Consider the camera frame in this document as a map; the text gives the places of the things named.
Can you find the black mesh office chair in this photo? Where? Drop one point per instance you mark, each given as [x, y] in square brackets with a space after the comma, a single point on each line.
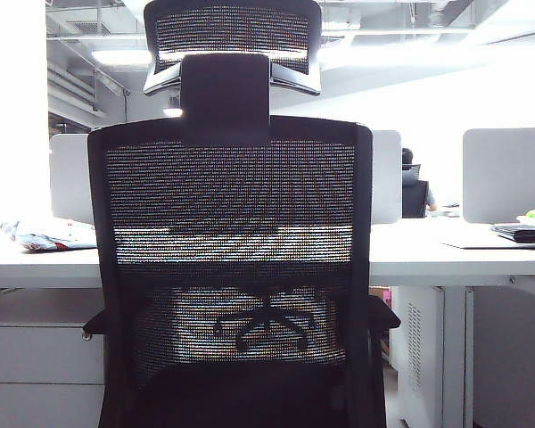
[232, 392]

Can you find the cardboard box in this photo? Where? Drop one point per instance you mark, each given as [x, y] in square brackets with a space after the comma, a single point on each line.
[381, 296]

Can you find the seated person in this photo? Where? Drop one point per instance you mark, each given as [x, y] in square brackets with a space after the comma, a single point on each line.
[431, 196]

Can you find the wide white desk partition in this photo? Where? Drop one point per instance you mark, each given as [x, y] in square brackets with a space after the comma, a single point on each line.
[71, 178]
[508, 174]

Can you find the ceiling strip light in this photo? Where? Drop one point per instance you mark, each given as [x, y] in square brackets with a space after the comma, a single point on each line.
[120, 55]

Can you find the crumpled plastic bag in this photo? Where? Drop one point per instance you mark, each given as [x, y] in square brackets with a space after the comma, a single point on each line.
[49, 236]

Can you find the white metal desk leg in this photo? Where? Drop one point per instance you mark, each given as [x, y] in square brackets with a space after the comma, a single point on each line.
[455, 356]

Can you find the black zip pouch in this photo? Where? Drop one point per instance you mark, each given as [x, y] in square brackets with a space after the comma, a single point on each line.
[524, 234]

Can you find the white drawer cabinet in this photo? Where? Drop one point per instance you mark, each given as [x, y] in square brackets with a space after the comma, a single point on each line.
[512, 356]

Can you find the white drawer pedestal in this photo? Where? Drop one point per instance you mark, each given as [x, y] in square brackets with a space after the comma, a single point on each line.
[31, 374]

